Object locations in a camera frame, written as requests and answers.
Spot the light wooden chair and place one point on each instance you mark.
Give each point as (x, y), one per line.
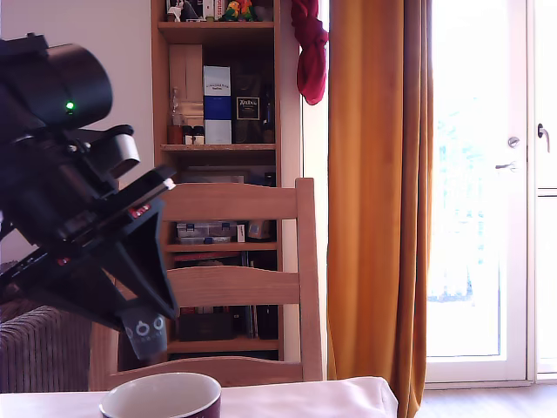
(239, 204)

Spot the wooden bookshelf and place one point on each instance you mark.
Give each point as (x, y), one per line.
(217, 31)

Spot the dark red hanging cloth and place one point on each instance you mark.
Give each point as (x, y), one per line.
(311, 65)

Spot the row of thin magazines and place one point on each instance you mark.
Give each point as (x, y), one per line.
(247, 322)

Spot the dark printed box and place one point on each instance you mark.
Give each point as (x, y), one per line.
(248, 109)

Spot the clear plastic organiser box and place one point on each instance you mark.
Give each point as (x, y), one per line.
(204, 240)
(204, 228)

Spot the white and blue box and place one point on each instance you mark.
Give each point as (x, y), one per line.
(217, 109)

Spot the black box gold print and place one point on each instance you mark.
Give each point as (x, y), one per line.
(206, 327)

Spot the white window frame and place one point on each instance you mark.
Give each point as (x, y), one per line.
(544, 191)

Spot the silver door lock knob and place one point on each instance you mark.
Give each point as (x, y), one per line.
(514, 142)

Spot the small white red box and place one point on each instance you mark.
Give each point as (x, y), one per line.
(241, 233)

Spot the black speaker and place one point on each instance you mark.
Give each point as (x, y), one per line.
(267, 322)

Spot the colourful parrot toy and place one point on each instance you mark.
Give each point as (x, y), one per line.
(246, 9)
(228, 11)

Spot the black and white box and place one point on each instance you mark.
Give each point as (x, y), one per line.
(185, 11)

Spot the red coffee cup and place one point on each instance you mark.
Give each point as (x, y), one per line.
(209, 402)

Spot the clear glass bottle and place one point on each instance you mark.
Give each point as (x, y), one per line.
(175, 106)

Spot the white tablecloth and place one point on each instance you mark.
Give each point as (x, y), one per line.
(304, 400)

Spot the white glazed door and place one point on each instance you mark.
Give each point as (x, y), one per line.
(515, 261)

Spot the small dark labelled bottle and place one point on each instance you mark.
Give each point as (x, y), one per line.
(199, 136)
(188, 136)

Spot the pale grey camera box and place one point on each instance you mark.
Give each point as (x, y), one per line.
(126, 150)

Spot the brown glass jar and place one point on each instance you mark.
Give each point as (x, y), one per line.
(174, 135)

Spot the mustard yellow curtain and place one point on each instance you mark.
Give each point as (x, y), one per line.
(370, 174)

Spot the dark glass bottle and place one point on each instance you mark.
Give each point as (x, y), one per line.
(268, 117)

